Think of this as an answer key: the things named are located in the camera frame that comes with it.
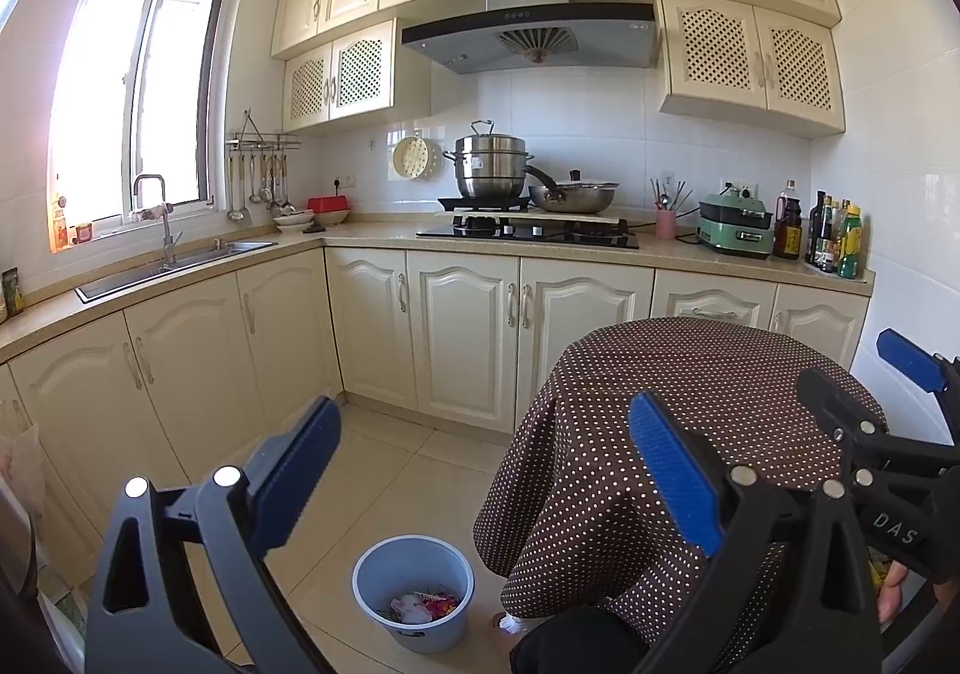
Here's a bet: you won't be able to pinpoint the steel sink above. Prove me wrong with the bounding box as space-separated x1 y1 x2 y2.
75 240 275 303

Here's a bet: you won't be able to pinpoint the red container on bowls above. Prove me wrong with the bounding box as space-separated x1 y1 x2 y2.
308 195 350 215

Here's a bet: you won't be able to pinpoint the chrome faucet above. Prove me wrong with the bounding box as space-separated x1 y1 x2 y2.
132 172 179 270

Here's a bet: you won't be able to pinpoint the person's right hand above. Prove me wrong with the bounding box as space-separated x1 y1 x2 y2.
877 562 960 625

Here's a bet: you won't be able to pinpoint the range hood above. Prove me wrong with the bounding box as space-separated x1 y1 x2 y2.
402 0 658 75

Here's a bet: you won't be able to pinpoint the window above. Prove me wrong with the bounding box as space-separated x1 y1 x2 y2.
47 0 223 250

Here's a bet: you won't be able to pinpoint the green oil bottle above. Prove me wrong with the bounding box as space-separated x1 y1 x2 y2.
836 204 862 279

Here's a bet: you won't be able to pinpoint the steel wok pan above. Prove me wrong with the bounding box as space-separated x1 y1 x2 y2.
524 166 619 215

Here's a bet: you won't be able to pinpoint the cream lower cabinets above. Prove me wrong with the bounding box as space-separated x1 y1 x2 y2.
2 237 874 580

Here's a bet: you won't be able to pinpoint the stainless steamer pot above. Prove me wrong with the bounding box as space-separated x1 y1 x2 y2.
443 119 532 200

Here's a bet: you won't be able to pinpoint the dark sauce bottles group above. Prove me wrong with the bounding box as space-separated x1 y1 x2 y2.
805 190 836 273

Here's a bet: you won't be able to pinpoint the blue trash bin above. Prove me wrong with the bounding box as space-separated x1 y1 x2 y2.
352 534 475 654

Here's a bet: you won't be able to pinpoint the black gas stove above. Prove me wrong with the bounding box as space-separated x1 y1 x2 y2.
416 197 640 248

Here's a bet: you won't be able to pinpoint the brown dotted tablecloth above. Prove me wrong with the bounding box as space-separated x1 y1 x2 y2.
473 317 884 640

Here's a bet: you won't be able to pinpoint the pink utensil holder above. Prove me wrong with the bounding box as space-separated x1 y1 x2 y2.
654 208 677 240

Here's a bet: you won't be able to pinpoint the hanging utensil rack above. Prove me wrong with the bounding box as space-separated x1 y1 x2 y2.
224 109 301 224

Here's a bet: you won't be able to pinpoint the dark soy sauce bottle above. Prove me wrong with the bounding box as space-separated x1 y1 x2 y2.
773 179 802 260

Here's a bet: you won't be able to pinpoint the green electric cooker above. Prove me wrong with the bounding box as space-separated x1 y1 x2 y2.
697 186 775 258

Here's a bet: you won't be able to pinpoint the round cream steamer tray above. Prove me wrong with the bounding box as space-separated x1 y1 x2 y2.
391 130 441 180

